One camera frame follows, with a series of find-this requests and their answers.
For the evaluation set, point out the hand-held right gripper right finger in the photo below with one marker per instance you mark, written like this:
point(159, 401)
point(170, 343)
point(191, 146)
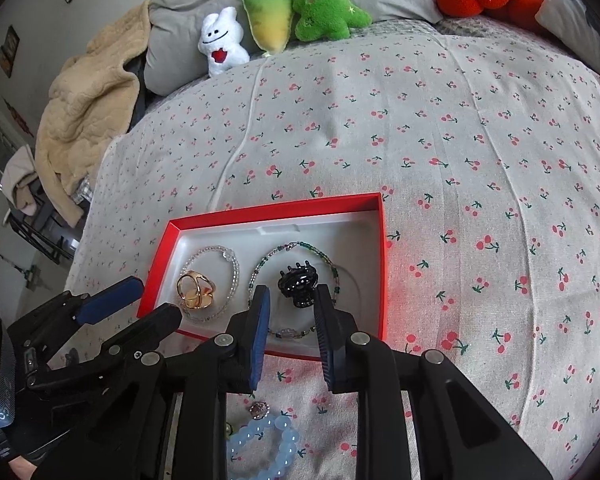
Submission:
point(324, 340)

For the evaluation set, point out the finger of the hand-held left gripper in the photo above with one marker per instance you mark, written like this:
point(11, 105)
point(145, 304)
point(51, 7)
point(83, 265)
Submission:
point(152, 322)
point(112, 300)

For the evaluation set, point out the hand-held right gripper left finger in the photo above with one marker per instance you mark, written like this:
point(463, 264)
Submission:
point(259, 340)

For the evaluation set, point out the black hair claw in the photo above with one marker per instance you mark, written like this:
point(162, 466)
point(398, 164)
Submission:
point(297, 285)

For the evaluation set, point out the red jewelry box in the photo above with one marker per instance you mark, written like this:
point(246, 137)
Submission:
point(360, 260)

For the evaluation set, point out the person's left forearm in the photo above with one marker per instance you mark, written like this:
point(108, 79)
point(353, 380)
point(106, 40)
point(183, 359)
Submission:
point(0, 452)

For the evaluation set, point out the chair with draped clothes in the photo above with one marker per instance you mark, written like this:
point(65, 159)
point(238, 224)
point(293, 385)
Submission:
point(25, 185)

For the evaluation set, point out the beige fleece blanket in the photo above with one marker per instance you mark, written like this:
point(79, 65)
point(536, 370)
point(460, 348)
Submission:
point(85, 105)

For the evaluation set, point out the cherry print bed sheet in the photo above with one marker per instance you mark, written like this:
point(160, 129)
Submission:
point(430, 160)

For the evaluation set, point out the white bunny plush toy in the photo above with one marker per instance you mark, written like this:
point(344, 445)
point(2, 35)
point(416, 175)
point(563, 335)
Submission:
point(222, 42)

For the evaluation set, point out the grey pillow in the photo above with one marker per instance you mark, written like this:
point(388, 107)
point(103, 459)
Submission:
point(195, 15)

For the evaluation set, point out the yellow green radish plush toy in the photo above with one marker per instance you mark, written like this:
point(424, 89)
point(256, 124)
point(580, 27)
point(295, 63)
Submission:
point(267, 15)

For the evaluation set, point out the green tree plush toy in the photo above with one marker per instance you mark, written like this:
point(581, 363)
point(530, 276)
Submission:
point(325, 7)

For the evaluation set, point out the white pillow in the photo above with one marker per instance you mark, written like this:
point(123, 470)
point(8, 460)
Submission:
point(580, 25)

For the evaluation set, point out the small dark wall poster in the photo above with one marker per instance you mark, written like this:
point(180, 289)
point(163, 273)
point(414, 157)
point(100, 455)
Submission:
point(10, 44)

